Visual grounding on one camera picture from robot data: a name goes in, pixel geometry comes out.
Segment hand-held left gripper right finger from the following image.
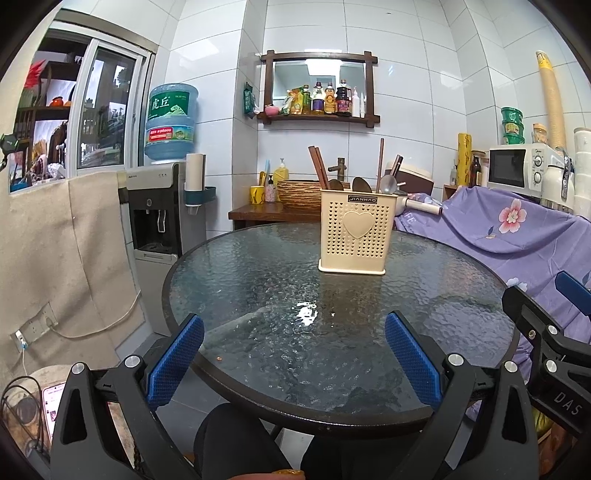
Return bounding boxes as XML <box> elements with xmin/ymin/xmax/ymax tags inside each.
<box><xmin>385</xmin><ymin>311</ymin><xmax>541</xmax><ymax>480</ymax></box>

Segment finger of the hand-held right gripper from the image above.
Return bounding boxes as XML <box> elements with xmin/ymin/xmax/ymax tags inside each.
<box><xmin>555</xmin><ymin>271</ymin><xmax>591</xmax><ymax>319</ymax></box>
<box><xmin>502</xmin><ymin>285</ymin><xmax>591</xmax><ymax>394</ymax></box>

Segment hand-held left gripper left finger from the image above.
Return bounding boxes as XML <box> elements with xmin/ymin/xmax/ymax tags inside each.
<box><xmin>50</xmin><ymin>314</ymin><xmax>205</xmax><ymax>480</ymax></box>

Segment beige perforated utensil holder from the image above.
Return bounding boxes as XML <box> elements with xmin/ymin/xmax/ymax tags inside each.
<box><xmin>318</xmin><ymin>188</ymin><xmax>399</xmax><ymax>277</ymax></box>

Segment metal spoon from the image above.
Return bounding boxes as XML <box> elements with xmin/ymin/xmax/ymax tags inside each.
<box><xmin>380</xmin><ymin>154</ymin><xmax>404</xmax><ymax>195</ymax></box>

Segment reddish brown chopstick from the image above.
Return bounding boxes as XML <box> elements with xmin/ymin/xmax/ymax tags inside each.
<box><xmin>313</xmin><ymin>145</ymin><xmax>331</xmax><ymax>191</ymax></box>
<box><xmin>308</xmin><ymin>146</ymin><xmax>326</xmax><ymax>191</ymax></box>

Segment purple floral cloth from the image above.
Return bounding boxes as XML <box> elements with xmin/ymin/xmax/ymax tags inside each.
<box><xmin>392</xmin><ymin>185</ymin><xmax>591</xmax><ymax>416</ymax></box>

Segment person's left leg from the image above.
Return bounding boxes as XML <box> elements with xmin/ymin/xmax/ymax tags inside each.
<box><xmin>193</xmin><ymin>401</ymin><xmax>303</xmax><ymax>480</ymax></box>

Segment person's leg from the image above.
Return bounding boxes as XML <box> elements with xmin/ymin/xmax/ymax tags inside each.
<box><xmin>300</xmin><ymin>431</ymin><xmax>416</xmax><ymax>480</ymax></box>
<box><xmin>193</xmin><ymin>401</ymin><xmax>303</xmax><ymax>480</ymax></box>

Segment white kitchen appliance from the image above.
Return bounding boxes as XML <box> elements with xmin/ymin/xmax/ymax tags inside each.
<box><xmin>539</xmin><ymin>148</ymin><xmax>578</xmax><ymax>214</ymax></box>

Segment white plastic container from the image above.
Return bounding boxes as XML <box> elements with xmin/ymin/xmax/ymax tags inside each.
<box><xmin>573</xmin><ymin>127</ymin><xmax>591</xmax><ymax>215</ymax></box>

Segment person's right leg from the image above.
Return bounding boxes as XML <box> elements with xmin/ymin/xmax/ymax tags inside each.
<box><xmin>300</xmin><ymin>431</ymin><xmax>416</xmax><ymax>480</ymax></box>

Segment smartphone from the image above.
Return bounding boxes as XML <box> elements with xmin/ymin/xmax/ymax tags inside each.
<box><xmin>41</xmin><ymin>382</ymin><xmax>71</xmax><ymax>441</ymax></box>

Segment white microwave oven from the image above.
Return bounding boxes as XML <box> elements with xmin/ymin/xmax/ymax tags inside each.
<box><xmin>488</xmin><ymin>143</ymin><xmax>552</xmax><ymax>191</ymax></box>

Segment grey water dispenser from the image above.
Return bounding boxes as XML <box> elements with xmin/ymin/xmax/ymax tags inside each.
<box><xmin>126</xmin><ymin>161</ymin><xmax>208</xmax><ymax>337</ymax></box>

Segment dark wooden counter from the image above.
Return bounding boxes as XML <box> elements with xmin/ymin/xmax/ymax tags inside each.
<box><xmin>228</xmin><ymin>203</ymin><xmax>324</xmax><ymax>232</ymax></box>

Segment yellow wrap roll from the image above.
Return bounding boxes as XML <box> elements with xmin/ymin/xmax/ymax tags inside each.
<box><xmin>457</xmin><ymin>132</ymin><xmax>474</xmax><ymax>188</ymax></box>

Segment white paper cup dispenser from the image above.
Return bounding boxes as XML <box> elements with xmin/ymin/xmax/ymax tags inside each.
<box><xmin>184</xmin><ymin>153</ymin><xmax>217</xmax><ymax>207</ymax></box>

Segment brown and cream rice cooker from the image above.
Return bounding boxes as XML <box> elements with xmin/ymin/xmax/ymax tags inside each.
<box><xmin>385</xmin><ymin>159</ymin><xmax>435</xmax><ymax>199</ymax></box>

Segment tall stack of paper cups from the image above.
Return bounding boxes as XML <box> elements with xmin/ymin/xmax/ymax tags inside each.
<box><xmin>534</xmin><ymin>50</ymin><xmax>568</xmax><ymax>155</ymax></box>

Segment blue water jug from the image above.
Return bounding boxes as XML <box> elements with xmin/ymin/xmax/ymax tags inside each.
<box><xmin>144</xmin><ymin>83</ymin><xmax>200</xmax><ymax>164</ymax></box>

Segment sliding window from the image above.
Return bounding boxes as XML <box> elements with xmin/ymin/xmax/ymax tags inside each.
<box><xmin>9</xmin><ymin>21</ymin><xmax>158</xmax><ymax>192</ymax></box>

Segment row of condiment bottles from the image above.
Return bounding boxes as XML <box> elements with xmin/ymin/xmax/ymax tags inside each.
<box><xmin>281</xmin><ymin>79</ymin><xmax>368</xmax><ymax>117</ymax></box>

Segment white power cable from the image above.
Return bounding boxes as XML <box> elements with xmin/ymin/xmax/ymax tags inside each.
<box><xmin>18</xmin><ymin>277</ymin><xmax>141</xmax><ymax>367</ymax></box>

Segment white wall socket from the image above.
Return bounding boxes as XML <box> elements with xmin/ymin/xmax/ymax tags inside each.
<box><xmin>10</xmin><ymin>302</ymin><xmax>58</xmax><ymax>352</ymax></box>

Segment beige wall cloth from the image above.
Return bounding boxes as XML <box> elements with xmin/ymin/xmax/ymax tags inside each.
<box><xmin>0</xmin><ymin>172</ymin><xmax>139</xmax><ymax>370</ymax></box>

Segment black cables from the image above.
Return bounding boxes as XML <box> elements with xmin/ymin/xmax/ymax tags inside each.
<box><xmin>0</xmin><ymin>376</ymin><xmax>51</xmax><ymax>455</ymax></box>

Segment wooden wall shelf with mirror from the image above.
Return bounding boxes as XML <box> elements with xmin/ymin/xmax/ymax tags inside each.
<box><xmin>256</xmin><ymin>50</ymin><xmax>382</xmax><ymax>126</ymax></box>

